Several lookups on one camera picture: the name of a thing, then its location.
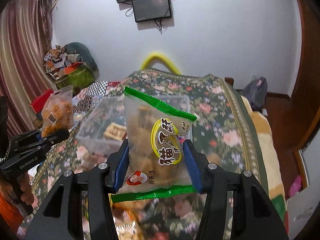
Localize clear bag of fried snacks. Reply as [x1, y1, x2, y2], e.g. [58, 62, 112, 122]
[41, 85, 73, 138]

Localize green-edged fried snack bag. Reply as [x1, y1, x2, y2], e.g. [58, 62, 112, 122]
[111, 87, 197, 203]

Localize person's left hand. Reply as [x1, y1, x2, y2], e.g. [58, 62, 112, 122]
[1, 172, 34, 205]

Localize cream fleece blanket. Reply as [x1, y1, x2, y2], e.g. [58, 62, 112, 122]
[241, 96, 287, 222]

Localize red box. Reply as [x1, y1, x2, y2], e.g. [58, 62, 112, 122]
[30, 89, 54, 114]

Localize clear plastic storage bin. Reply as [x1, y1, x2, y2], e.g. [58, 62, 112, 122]
[76, 90, 196, 158]

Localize patchwork quilt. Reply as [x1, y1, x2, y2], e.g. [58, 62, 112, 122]
[72, 81, 120, 122]

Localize green patterned gift bag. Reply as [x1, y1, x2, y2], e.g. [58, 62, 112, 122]
[55, 65, 95, 90]

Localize floral green bedspread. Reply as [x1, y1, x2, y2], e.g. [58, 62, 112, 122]
[32, 69, 268, 239]

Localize grey plush pillow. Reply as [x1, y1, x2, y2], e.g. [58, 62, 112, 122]
[66, 42, 99, 72]

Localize brown wooden door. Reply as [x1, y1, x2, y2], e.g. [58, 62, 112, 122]
[292, 0, 319, 150]

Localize yellow curved tube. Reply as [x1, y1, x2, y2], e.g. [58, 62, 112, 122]
[140, 51, 182, 75]

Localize striped maroon curtain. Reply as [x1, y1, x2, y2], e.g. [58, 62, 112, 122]
[1, 0, 55, 136]

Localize grey backpack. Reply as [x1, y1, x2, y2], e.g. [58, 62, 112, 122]
[240, 77, 268, 112]

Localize small black wall monitor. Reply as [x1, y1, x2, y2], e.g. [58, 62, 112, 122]
[132, 0, 171, 23]

